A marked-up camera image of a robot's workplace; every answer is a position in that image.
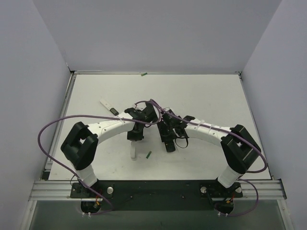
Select black remote with buttons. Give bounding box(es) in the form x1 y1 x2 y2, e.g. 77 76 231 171
164 141 176 153

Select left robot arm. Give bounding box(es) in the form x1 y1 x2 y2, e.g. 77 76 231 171
60 103 158 197

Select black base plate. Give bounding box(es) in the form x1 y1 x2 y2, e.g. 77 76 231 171
70 180 243 212

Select white remote with display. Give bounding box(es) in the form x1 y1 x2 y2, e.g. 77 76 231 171
99 98 119 116

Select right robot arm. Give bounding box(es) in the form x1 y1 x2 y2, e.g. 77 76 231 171
162 109 262 189

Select aluminium frame rail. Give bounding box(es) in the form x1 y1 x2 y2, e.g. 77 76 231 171
28 180 287 201

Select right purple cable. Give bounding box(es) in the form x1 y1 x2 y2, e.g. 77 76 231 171
148 98 268 218

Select white remote control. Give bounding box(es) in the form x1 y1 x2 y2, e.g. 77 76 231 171
130 141 136 160

